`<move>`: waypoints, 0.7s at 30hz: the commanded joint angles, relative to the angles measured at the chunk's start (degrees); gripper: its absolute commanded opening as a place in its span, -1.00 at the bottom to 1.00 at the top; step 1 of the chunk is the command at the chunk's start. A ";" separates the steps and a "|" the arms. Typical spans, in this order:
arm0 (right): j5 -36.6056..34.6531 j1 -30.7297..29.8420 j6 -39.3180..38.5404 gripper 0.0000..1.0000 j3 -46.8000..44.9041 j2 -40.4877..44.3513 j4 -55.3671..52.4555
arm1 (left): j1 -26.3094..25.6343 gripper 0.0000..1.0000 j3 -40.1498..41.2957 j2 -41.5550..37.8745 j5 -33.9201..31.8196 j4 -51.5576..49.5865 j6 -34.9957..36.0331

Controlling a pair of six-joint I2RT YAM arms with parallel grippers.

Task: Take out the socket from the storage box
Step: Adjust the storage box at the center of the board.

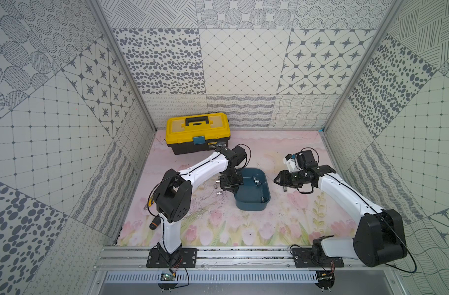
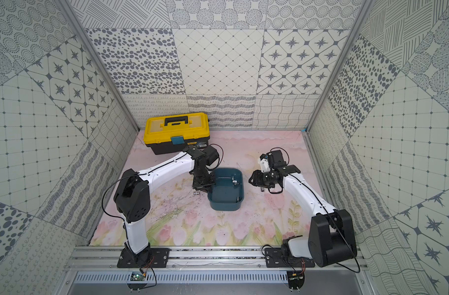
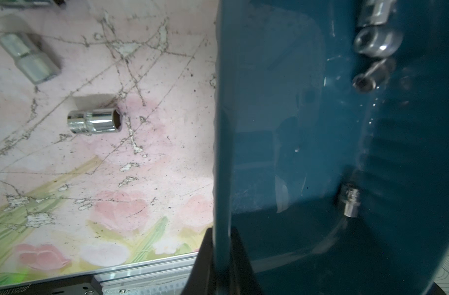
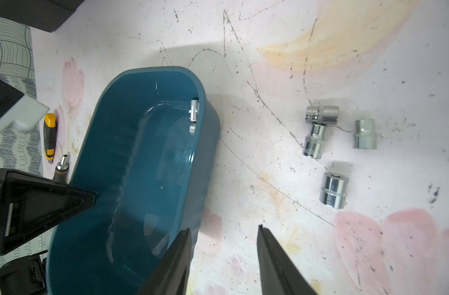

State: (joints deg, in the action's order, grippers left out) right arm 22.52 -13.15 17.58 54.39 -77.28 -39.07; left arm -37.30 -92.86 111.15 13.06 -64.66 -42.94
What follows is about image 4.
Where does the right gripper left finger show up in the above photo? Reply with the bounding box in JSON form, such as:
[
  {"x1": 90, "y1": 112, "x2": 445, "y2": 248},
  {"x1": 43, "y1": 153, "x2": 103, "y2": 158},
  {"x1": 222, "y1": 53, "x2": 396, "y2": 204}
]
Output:
[{"x1": 136, "y1": 229, "x2": 192, "y2": 295}]

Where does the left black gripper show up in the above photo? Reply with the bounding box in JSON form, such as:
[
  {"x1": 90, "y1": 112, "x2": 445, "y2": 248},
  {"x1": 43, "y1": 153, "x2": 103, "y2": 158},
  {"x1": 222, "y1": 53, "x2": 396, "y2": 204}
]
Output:
[{"x1": 0, "y1": 168, "x2": 97, "y2": 256}]

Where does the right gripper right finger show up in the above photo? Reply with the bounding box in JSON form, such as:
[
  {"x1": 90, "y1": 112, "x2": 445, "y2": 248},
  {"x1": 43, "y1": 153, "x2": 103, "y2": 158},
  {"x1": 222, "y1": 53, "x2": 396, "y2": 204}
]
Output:
[{"x1": 256, "y1": 225, "x2": 317, "y2": 295}]

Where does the large chrome socket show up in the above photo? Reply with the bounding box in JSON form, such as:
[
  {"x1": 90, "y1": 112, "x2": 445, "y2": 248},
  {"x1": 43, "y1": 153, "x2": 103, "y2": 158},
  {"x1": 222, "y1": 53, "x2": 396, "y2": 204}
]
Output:
[{"x1": 320, "y1": 172, "x2": 349, "y2": 210}]

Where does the teal plastic storage tray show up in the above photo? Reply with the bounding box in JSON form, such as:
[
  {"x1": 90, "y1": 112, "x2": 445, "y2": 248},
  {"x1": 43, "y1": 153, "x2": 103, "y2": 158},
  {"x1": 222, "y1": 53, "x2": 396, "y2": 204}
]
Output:
[{"x1": 46, "y1": 66, "x2": 220, "y2": 295}]

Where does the small chrome socket gripped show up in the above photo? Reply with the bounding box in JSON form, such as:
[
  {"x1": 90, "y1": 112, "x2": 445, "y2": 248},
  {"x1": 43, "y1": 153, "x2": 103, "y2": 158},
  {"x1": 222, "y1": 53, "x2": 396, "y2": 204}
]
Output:
[{"x1": 303, "y1": 123, "x2": 326, "y2": 159}]

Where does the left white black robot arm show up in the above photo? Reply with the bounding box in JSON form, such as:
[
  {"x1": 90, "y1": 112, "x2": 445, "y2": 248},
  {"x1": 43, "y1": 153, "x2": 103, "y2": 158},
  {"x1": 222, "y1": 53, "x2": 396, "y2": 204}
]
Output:
[{"x1": 0, "y1": 168, "x2": 97, "y2": 295}]

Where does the chrome socket in tray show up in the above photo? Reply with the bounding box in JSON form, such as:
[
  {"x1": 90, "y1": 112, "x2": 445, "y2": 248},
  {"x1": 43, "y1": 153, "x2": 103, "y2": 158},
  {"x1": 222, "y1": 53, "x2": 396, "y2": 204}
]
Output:
[
  {"x1": 305, "y1": 106, "x2": 340, "y2": 126},
  {"x1": 353, "y1": 118, "x2": 378, "y2": 150}
]

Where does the black orange screwdriver handle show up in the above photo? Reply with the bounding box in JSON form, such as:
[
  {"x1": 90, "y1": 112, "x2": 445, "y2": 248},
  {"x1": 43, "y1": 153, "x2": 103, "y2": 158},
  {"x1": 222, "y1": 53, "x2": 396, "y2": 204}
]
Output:
[{"x1": 53, "y1": 154, "x2": 69, "y2": 183}]

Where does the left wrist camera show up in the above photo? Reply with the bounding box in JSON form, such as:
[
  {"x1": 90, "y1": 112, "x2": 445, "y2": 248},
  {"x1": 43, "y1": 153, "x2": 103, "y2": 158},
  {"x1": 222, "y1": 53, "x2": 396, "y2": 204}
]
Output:
[{"x1": 0, "y1": 79, "x2": 50, "y2": 134}]

